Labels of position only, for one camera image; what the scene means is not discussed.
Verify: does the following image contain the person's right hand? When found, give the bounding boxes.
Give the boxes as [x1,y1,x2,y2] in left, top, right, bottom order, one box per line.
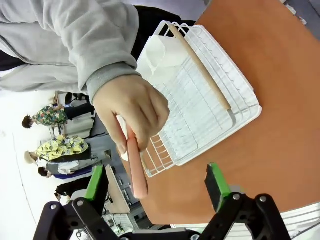
[92,74,171,155]

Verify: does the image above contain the person's torso in grey hoodie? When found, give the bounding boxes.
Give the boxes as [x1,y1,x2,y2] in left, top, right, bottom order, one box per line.
[0,0,198,97]

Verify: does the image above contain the pink handled utensil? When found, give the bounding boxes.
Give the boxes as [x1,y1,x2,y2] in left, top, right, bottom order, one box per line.
[116,114,150,200]

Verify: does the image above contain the white plastic drain tray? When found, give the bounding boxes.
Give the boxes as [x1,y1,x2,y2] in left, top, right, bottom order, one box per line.
[174,24,263,167]

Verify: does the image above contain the person in black clothes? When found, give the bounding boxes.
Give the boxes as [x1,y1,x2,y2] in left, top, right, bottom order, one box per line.
[54,180,91,202]

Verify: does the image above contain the wooden handled utensil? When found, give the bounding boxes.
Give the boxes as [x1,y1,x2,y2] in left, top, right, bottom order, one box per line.
[167,23,237,126]

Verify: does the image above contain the grey sleeved right forearm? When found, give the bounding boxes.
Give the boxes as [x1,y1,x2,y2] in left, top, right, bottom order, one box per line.
[37,0,145,105]

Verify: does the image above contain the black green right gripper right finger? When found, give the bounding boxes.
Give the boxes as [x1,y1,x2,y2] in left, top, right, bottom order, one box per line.
[199,162,292,240]

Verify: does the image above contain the grey background cabinet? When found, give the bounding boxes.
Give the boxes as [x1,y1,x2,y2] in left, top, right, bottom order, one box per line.
[65,111,96,139]

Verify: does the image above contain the white wire dish rack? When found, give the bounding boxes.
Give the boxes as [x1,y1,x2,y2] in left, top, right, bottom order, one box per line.
[136,21,258,179]

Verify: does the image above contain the white translucent plastic cup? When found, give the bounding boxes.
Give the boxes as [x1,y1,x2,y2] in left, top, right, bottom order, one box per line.
[145,34,167,76]

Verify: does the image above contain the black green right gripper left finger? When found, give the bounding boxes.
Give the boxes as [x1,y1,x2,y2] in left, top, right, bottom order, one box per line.
[33,164,119,240]

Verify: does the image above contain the person in yellow floral shirt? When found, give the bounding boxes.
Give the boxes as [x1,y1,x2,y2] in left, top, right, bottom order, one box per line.
[24,135,90,166]

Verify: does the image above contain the white striped cloth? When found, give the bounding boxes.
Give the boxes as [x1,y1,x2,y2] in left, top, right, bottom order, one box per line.
[281,201,320,240]

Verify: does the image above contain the person in white grey shirt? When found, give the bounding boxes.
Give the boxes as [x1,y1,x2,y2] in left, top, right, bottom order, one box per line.
[37,160,92,180]

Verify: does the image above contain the wooden background desk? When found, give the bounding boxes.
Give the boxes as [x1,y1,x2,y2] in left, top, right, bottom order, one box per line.
[104,164,132,215]

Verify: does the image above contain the person in dark floral shirt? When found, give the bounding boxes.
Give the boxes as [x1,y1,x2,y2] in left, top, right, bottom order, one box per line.
[21,104,69,130]

